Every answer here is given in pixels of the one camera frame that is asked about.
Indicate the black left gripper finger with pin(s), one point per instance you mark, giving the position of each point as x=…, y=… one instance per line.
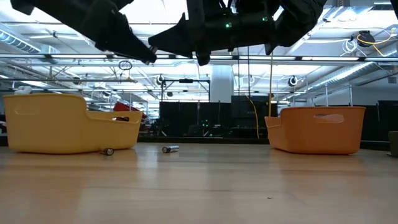
x=133, y=40
x=130, y=53

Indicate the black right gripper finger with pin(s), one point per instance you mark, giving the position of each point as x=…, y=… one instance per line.
x=177, y=39
x=203, y=59

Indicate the silver black Energizer battery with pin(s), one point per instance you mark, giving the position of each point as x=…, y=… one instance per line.
x=170, y=149
x=109, y=152

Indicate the yellow plastic bin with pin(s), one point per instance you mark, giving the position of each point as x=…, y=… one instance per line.
x=62, y=130

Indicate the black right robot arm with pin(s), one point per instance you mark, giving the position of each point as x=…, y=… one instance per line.
x=298, y=18

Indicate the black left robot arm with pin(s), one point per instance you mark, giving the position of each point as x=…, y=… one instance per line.
x=46, y=7

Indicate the white square pillar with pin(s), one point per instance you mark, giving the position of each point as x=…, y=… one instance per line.
x=221, y=84

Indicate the black partition panels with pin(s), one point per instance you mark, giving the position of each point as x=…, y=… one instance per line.
x=186, y=115

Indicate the orange plastic bin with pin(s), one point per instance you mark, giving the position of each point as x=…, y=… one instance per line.
x=311, y=137

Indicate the black cabinet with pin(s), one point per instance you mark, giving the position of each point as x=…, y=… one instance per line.
x=388, y=121

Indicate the grey bin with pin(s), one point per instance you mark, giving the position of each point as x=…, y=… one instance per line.
x=393, y=143

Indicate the black gantry frame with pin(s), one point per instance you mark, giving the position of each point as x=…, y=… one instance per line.
x=185, y=81

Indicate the silver ventilation duct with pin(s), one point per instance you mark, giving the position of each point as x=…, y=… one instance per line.
x=351, y=74

